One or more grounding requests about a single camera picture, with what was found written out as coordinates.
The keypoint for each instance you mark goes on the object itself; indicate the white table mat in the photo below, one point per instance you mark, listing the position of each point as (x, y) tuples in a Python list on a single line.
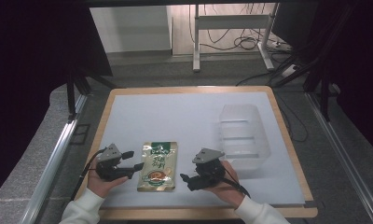
[(181, 121)]

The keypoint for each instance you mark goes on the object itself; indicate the dark curtain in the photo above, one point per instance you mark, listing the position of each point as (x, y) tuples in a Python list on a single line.
[(29, 77), (361, 62)]

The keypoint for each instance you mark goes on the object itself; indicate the black floor grille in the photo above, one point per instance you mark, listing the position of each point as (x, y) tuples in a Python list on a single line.
[(80, 134)]

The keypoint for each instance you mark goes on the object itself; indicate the green and beige snack packet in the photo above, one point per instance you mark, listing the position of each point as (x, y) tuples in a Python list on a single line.
[(157, 166)]

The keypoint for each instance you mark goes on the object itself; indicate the aluminium rail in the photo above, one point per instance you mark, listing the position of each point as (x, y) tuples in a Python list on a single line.
[(346, 158), (52, 161)]

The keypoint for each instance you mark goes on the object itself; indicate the person's left hand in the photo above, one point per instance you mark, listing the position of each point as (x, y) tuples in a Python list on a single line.
[(98, 184)]

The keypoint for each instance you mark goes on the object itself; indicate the clear plastic container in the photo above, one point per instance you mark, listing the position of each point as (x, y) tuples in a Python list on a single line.
[(243, 137)]

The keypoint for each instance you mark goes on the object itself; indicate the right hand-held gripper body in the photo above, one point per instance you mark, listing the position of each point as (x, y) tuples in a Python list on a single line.
[(209, 166)]

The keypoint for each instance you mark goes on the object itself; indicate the white cabinet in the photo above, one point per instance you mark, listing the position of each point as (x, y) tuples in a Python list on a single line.
[(130, 29)]

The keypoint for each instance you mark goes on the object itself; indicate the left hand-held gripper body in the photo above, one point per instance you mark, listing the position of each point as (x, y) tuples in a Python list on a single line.
[(108, 165)]

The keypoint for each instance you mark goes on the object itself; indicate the black metal stand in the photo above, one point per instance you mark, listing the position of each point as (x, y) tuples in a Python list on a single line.
[(324, 93), (71, 96)]

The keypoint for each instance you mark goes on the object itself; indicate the person's right hand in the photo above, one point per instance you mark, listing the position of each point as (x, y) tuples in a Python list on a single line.
[(226, 189)]

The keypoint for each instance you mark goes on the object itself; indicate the white power strip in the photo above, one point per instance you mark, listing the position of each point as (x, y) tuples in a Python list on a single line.
[(290, 70)]

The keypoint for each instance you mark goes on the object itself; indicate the white metal desk frame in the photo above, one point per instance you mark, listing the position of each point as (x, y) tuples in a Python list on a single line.
[(231, 21)]

